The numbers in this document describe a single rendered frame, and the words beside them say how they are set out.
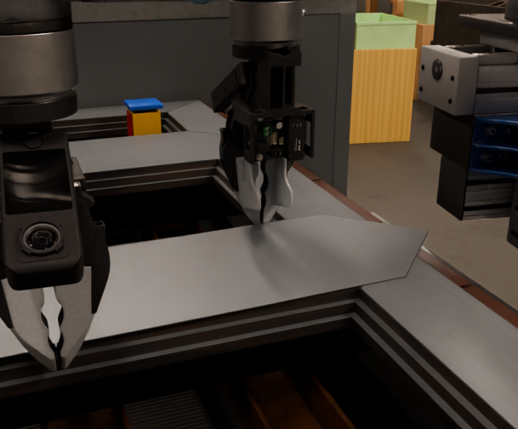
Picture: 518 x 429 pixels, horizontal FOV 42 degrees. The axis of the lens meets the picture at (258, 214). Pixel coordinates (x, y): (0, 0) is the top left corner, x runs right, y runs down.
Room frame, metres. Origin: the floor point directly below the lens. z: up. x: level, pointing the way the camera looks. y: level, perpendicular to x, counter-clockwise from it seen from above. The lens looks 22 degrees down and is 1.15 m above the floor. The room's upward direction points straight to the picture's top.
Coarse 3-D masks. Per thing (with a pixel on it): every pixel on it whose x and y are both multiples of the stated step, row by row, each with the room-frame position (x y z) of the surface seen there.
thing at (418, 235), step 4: (396, 228) 0.71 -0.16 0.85; (400, 228) 0.71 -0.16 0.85; (404, 228) 0.71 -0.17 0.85; (408, 228) 0.71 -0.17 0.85; (412, 228) 0.71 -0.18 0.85; (416, 228) 0.71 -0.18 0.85; (404, 232) 0.70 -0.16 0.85; (408, 232) 0.70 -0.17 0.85; (412, 232) 0.70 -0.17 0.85; (416, 232) 0.70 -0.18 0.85; (420, 232) 0.70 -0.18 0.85; (424, 232) 0.70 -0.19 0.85; (408, 236) 0.69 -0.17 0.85; (412, 236) 0.69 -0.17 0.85; (416, 236) 0.69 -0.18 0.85; (420, 236) 0.69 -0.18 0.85; (424, 236) 0.69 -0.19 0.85; (416, 240) 0.68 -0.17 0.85; (420, 240) 0.68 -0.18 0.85
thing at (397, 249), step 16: (336, 224) 0.73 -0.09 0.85; (352, 224) 0.73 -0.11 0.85; (368, 224) 0.73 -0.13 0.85; (384, 224) 0.73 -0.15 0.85; (368, 240) 0.68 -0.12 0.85; (384, 240) 0.68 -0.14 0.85; (400, 240) 0.68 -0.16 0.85; (384, 256) 0.64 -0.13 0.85; (400, 256) 0.64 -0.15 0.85; (416, 256) 0.64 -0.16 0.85; (400, 272) 0.60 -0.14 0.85
